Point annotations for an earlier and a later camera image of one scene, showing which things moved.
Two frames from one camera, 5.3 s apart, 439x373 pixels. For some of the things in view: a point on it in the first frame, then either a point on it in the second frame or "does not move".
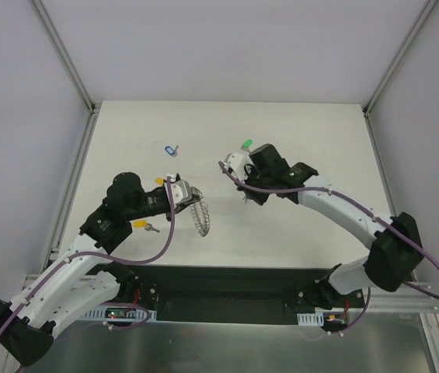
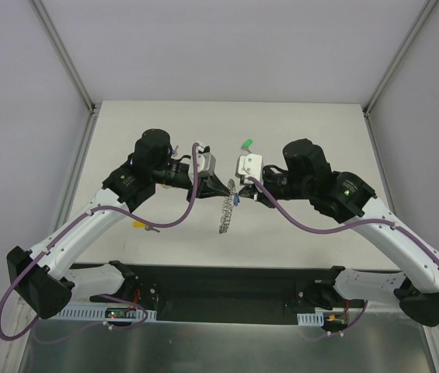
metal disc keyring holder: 201,217 → 227,213
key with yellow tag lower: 141,224 does not move
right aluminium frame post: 428,8 does not move
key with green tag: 246,144 does not move
